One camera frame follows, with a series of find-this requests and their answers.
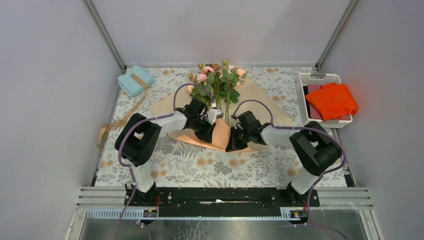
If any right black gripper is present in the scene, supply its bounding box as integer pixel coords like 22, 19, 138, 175
226, 126, 252, 152

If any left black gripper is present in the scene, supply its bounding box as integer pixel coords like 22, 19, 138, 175
191, 116, 216, 144

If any tan wrapping paper sheet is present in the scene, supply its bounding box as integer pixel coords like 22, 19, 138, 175
150, 77, 294, 152

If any pink fake flower bunch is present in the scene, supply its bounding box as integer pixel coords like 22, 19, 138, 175
187, 60, 247, 124

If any tan ribbon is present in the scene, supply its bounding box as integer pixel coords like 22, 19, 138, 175
97, 73, 148, 147

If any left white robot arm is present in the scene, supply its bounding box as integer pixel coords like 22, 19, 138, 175
114, 99, 224, 206

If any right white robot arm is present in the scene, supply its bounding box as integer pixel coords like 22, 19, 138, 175
225, 111, 346, 206

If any white plastic basket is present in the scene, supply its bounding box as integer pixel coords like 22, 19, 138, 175
296, 73, 358, 128

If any light blue folded towel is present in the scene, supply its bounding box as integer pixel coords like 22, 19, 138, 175
117, 65, 155, 97

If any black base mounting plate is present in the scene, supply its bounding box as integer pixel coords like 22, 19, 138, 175
124, 186, 320, 218

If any orange folded cloth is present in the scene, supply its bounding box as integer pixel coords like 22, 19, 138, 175
305, 82, 358, 121

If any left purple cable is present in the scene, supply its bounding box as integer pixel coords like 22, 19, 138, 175
114, 82, 215, 240

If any purple cable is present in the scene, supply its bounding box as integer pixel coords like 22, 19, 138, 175
114, 82, 215, 240
231, 99, 348, 240

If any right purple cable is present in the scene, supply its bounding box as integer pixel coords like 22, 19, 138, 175
231, 99, 348, 240

